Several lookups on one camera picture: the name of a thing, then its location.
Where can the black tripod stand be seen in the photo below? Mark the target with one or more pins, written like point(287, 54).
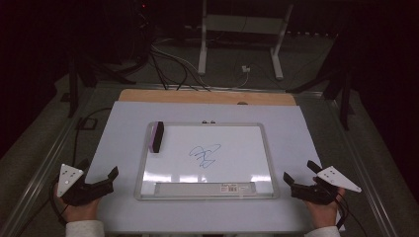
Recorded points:
point(74, 82)
point(344, 98)

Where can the dark equipment with red light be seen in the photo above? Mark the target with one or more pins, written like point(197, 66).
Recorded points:
point(141, 26)

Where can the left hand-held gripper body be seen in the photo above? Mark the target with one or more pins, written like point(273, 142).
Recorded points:
point(70, 179)

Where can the person's left hand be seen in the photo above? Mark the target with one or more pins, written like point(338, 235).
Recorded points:
point(80, 212)

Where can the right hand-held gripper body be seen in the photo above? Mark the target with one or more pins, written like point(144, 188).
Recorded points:
point(316, 194)

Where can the person's right hand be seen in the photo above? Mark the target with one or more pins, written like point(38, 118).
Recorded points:
point(324, 214)

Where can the white metal stand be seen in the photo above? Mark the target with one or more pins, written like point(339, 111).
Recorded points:
point(243, 24)

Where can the large white sheet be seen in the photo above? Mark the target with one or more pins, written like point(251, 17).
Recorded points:
point(125, 131)

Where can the purple and black whiteboard eraser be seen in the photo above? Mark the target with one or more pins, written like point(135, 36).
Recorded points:
point(157, 137)

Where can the small black square plate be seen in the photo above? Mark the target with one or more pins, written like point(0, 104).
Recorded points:
point(87, 123)

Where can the aluminium frame rail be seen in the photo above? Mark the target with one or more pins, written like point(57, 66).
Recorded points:
point(36, 174)
point(365, 171)

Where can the silver-framed whiteboard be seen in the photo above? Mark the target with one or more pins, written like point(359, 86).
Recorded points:
point(230, 164)

